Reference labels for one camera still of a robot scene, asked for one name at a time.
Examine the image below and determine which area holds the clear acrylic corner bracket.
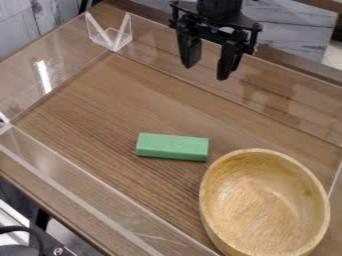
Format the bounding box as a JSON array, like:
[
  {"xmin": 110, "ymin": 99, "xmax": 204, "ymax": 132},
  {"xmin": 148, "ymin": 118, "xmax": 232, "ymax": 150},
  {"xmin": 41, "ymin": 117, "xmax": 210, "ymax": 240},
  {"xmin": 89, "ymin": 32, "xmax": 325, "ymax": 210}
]
[{"xmin": 84, "ymin": 12, "xmax": 132, "ymax": 52}]

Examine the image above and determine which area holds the green rectangular block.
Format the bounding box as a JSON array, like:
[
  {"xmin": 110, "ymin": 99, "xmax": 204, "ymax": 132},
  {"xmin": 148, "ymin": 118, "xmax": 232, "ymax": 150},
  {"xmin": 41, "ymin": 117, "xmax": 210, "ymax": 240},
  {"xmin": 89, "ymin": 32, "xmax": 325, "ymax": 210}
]
[{"xmin": 136, "ymin": 133, "xmax": 209, "ymax": 161}]

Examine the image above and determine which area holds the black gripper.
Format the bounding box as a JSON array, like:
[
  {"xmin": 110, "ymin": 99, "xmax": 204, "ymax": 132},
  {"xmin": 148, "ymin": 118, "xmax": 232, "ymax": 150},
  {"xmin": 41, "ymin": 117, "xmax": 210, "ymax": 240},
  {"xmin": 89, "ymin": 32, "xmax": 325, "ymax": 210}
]
[{"xmin": 169, "ymin": 0, "xmax": 261, "ymax": 81}]

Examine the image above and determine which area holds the black table leg frame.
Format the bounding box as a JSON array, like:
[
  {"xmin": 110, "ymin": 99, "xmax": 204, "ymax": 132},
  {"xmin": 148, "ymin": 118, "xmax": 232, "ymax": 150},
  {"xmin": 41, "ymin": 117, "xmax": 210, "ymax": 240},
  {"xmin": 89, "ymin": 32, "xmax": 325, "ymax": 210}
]
[{"xmin": 29, "ymin": 208, "xmax": 92, "ymax": 256}]

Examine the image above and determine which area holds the black cable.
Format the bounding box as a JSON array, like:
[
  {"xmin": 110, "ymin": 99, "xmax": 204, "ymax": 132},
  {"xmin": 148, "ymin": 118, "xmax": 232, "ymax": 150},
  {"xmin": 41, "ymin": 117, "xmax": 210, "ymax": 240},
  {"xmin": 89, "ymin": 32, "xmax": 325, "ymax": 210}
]
[{"xmin": 0, "ymin": 225, "xmax": 45, "ymax": 256}]

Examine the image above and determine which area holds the wooden brown bowl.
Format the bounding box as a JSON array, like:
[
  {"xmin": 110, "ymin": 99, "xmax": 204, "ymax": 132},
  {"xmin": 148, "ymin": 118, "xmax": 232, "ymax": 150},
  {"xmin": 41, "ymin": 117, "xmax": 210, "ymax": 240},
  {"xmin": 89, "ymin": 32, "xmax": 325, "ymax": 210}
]
[{"xmin": 198, "ymin": 148, "xmax": 331, "ymax": 256}]

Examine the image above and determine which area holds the clear acrylic tray wall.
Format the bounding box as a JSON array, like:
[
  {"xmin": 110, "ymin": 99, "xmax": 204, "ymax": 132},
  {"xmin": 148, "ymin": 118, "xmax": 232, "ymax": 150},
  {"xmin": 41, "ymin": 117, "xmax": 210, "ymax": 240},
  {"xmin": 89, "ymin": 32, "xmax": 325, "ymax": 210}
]
[{"xmin": 0, "ymin": 5, "xmax": 342, "ymax": 256}]

